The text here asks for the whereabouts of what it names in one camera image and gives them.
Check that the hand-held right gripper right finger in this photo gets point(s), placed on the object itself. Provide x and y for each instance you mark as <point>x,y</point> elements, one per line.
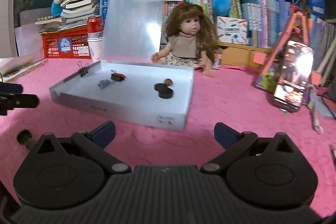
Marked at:
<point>225,133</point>

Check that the red drink can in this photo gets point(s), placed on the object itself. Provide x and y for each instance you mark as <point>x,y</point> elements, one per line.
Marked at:
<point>95,26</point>

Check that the white pen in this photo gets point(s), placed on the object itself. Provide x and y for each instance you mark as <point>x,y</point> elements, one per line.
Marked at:
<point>316,119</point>

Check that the white cardboard box tray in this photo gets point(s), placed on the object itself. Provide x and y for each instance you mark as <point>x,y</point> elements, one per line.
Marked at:
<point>131,98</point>

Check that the wooden drawer box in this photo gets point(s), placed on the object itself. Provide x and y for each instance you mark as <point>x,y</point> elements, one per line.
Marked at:
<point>244,56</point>

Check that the small blue white plush toy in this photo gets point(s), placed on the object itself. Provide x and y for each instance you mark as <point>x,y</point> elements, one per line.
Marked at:
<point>56,6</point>

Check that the translucent plastic clipboard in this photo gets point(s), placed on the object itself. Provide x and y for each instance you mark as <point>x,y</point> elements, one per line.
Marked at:
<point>131,29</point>

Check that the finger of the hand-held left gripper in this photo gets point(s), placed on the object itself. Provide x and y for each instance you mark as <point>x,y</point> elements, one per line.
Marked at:
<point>10,87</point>
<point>21,102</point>

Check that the long-haired doll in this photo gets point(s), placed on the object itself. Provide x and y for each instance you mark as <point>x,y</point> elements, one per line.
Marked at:
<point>186,43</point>

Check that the red plastic basket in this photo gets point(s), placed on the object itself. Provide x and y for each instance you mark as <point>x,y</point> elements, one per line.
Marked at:
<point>52,43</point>

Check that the row of shelf books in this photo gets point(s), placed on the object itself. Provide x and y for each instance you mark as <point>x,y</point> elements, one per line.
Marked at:
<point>270,19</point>

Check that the stack of books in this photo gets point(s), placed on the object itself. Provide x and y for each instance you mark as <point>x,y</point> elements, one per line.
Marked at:
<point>78,8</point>

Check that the small black binder clip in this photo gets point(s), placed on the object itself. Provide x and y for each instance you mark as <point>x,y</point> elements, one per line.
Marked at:
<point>84,71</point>

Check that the dark grey stone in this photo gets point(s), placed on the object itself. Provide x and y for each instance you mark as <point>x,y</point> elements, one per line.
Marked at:
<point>159,86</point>

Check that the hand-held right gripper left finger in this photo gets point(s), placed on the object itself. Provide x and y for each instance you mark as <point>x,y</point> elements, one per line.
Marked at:
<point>103,132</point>

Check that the white colourful-print box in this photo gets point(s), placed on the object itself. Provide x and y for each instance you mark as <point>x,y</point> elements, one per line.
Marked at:
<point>232,29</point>

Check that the smartphone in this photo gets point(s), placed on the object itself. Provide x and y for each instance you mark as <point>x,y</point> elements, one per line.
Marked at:
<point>294,77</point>

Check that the pink phone stand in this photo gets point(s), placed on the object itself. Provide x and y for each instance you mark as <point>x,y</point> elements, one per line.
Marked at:
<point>260,58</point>

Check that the white paper cup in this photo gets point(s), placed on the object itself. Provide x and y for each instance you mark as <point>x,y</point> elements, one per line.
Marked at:
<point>94,49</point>

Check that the blue hair clip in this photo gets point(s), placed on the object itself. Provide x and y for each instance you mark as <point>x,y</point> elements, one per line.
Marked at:
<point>104,83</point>

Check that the white paper sheet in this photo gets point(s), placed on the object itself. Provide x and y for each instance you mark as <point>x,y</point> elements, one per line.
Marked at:
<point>26,40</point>

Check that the white pole stand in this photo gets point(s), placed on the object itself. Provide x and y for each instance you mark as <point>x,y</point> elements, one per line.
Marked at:
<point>325,61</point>

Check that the small brown stone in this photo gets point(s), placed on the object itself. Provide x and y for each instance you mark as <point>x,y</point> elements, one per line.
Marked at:
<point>168,81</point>

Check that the large black binder clip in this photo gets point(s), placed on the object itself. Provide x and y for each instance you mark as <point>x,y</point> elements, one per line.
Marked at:
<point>116,77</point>

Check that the pink rabbit-print towel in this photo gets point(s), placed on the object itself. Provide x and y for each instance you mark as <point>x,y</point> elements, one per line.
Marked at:
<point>223,108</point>

